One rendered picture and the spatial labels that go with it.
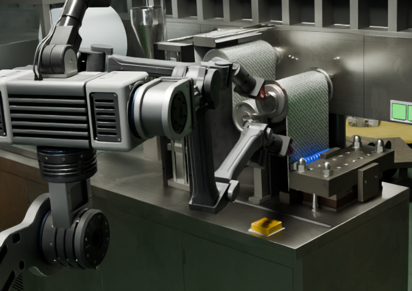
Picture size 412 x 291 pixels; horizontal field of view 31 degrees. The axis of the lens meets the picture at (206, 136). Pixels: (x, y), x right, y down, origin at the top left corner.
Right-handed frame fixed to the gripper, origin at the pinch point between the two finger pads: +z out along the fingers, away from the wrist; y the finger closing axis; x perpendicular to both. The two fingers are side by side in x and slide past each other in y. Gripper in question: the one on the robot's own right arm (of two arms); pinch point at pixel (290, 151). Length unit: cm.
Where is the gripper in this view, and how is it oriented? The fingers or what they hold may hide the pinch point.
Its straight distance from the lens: 259.3
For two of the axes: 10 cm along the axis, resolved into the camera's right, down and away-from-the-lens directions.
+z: 6.3, 2.7, 7.3
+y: 7.2, 1.5, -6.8
